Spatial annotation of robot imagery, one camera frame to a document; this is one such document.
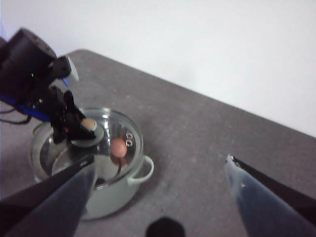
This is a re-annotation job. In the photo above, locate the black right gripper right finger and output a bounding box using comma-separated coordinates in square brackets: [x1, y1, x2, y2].
[224, 154, 316, 237]

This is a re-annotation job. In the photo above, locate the black cable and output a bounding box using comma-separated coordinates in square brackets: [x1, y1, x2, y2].
[0, 107, 33, 125]

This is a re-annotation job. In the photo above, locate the glass lid with green knob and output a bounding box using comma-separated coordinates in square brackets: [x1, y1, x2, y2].
[29, 107, 144, 191]

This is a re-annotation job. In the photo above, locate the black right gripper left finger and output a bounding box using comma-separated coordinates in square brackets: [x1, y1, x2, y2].
[0, 154, 97, 237]

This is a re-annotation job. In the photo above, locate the blue cable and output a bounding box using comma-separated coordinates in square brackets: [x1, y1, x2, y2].
[0, 95, 51, 122]

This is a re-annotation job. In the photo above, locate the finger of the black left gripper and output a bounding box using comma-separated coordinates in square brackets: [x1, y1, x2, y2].
[52, 115, 97, 145]
[63, 90, 86, 122]

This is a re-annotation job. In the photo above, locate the pale green electric pot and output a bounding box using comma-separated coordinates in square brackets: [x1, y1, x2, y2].
[31, 122, 155, 220]

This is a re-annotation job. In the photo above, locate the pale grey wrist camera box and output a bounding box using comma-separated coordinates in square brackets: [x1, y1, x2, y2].
[65, 55, 80, 82]

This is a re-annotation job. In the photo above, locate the brown egg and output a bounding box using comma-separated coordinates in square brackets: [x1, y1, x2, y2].
[110, 138, 128, 158]

